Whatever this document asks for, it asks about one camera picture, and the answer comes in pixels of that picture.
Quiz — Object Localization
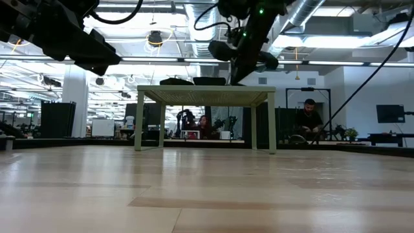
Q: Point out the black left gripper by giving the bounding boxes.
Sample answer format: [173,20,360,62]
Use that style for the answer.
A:
[35,0,122,77]

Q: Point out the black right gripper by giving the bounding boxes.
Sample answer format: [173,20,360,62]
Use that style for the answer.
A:
[208,32,279,86]

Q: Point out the black square cup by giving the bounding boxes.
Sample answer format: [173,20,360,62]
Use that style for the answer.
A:
[192,76,227,87]

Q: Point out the white building column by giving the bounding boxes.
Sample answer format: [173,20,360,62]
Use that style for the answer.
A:
[61,69,89,139]

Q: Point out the black partition panel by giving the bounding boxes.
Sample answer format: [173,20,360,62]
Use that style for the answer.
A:
[243,102,300,143]

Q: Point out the person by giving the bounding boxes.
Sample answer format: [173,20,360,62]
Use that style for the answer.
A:
[294,98,325,143]
[196,115,214,140]

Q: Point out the black metal gantry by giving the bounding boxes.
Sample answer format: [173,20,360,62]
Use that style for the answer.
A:
[285,86,332,143]

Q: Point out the white board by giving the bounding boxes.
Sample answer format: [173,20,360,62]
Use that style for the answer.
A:
[91,118,115,138]

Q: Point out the black cabinet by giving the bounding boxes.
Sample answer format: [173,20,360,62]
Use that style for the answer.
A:
[39,101,77,139]

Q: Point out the small potted plant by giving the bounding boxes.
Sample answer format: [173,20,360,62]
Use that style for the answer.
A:
[344,128,360,142]

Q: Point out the small grey box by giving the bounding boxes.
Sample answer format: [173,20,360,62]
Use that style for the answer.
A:
[0,135,16,152]

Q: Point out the black flat monitor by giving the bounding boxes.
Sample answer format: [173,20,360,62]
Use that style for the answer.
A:
[375,104,406,124]

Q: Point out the long black desk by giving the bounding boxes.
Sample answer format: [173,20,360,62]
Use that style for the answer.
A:
[367,132,414,148]

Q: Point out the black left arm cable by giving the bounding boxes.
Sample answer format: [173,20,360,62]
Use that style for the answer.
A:
[89,0,145,26]

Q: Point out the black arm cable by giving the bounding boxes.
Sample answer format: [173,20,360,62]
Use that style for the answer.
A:
[89,0,145,26]
[193,2,234,36]

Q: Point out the long linear light rail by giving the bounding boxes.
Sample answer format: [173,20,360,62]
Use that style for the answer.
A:
[0,54,414,68]

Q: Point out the silver spiral duct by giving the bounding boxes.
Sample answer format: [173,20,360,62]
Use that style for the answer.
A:
[184,0,221,59]

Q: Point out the yellow hanging cord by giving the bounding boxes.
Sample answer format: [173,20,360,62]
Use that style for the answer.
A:
[293,47,301,81]

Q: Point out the black device with yellow cable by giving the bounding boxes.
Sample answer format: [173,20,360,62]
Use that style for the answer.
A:
[147,30,164,49]

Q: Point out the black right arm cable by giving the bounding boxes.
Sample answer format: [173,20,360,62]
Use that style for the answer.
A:
[193,2,234,36]

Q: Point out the black aluminium table frame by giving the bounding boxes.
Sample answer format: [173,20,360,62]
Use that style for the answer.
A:
[0,137,414,159]

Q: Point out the silver ventilation duct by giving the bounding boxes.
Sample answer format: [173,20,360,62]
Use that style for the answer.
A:
[268,0,327,58]

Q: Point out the thin black cable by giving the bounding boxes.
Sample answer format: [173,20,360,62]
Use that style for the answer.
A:
[310,8,414,145]

